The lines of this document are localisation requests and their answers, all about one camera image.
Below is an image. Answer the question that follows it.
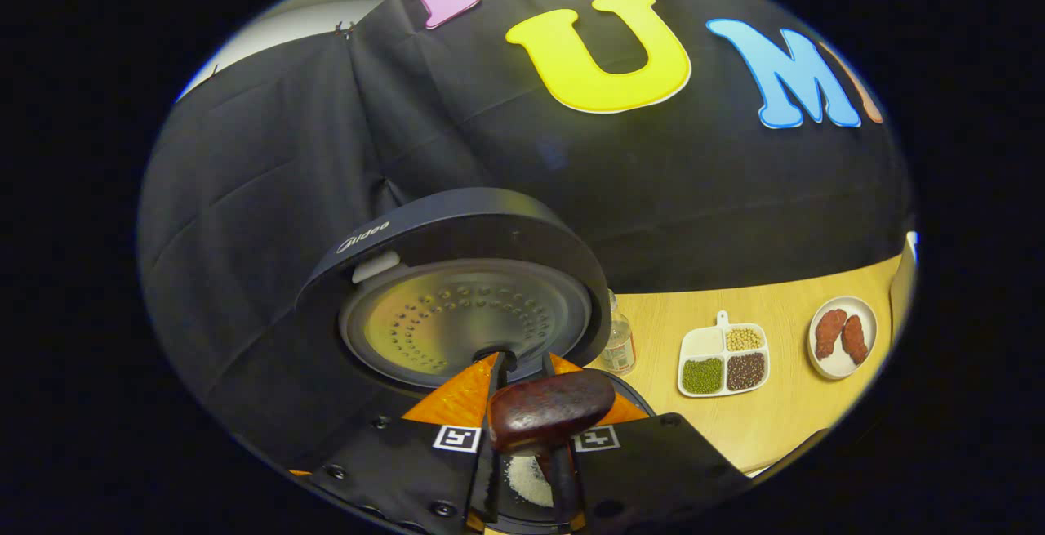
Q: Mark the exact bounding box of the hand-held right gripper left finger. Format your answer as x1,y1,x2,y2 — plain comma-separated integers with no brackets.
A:
290,351,509,535

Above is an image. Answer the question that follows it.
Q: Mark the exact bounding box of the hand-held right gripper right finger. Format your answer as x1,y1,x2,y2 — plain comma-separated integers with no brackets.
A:
543,351,752,532

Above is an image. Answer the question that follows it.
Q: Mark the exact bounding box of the small white rice portion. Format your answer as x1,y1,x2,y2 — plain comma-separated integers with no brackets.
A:
506,455,556,508

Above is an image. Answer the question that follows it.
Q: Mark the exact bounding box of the dark brown wooden spoon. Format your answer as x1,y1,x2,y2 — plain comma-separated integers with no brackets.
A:
488,369,617,483

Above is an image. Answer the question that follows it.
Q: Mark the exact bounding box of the dark grey rice cooker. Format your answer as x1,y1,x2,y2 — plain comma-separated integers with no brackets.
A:
294,187,658,532

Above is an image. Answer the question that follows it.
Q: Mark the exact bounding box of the small clear glass bottle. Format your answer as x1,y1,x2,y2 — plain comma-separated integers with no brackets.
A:
600,290,638,377

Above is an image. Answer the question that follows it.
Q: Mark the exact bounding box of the white divided bean dish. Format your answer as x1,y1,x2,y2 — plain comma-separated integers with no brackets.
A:
677,310,771,399

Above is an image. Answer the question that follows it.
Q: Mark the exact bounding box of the round white plate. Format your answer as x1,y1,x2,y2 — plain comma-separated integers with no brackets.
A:
807,296,878,381

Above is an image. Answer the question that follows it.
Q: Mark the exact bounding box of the red-brown meat piece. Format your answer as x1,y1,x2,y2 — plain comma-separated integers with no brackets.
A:
814,309,848,359
841,314,869,366

